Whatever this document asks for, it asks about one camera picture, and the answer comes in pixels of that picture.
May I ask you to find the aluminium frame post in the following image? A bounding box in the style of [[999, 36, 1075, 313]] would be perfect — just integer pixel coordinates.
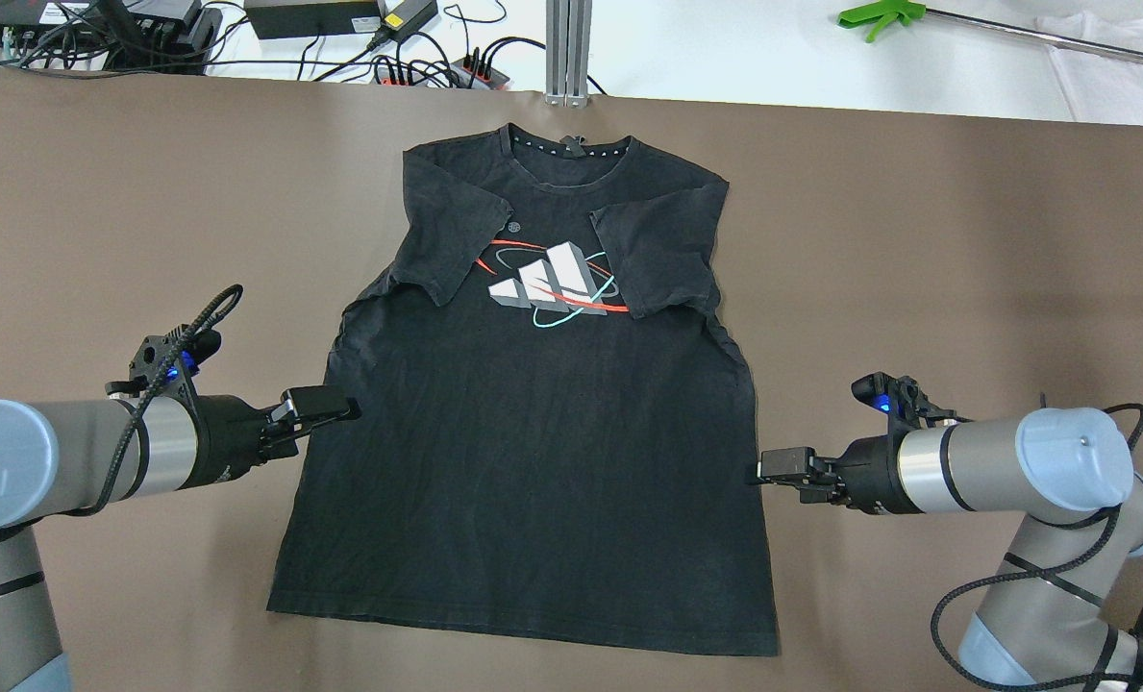
[[544, 1, 592, 109]]

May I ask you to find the red grey power strip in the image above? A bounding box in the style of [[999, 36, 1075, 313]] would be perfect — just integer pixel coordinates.
[[367, 56, 510, 90]]

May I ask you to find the black power adapter box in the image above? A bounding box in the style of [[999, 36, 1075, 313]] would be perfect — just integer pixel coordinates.
[[242, 1, 383, 40]]

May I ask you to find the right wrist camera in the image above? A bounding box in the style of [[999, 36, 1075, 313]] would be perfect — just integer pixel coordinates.
[[852, 372, 962, 429]]

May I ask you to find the black electronics hub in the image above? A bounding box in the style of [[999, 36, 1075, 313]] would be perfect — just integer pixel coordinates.
[[85, 1, 224, 75]]

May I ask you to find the green handled metal rod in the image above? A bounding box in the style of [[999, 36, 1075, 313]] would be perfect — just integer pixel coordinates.
[[836, 1, 1143, 65]]

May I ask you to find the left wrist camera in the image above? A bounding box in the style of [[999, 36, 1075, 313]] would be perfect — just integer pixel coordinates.
[[126, 324, 221, 395]]

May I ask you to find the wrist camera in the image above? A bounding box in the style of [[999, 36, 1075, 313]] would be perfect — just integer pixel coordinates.
[[126, 324, 221, 395], [852, 372, 962, 429]]

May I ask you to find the white cloth on table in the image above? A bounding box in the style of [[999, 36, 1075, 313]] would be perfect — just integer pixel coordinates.
[[1036, 11, 1143, 124]]

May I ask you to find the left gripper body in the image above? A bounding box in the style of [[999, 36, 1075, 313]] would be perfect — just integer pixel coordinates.
[[190, 395, 293, 487]]

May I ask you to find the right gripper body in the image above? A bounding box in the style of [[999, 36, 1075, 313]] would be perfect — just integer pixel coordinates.
[[812, 438, 910, 515]]

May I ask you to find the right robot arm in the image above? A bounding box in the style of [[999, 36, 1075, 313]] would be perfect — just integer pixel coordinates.
[[751, 405, 1143, 691]]

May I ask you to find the black graphic t-shirt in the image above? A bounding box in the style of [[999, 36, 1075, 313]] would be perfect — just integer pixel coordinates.
[[266, 124, 780, 657]]

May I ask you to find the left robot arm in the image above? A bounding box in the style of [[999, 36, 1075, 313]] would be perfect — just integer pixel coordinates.
[[0, 385, 360, 691]]

